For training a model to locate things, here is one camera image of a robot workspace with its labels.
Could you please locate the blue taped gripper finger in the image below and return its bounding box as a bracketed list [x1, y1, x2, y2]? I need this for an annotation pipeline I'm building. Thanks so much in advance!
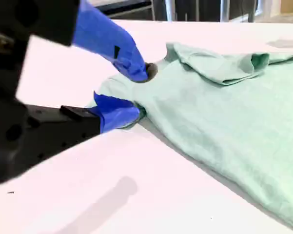
[72, 0, 159, 84]
[58, 91, 141, 154]

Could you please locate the pale green T-shirt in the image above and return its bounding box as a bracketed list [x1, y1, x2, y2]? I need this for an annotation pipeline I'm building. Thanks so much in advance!
[86, 41, 293, 232]

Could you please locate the metal furniture leg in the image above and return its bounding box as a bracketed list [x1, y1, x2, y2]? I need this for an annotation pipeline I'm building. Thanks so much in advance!
[220, 0, 229, 22]
[149, 0, 156, 21]
[247, 0, 255, 23]

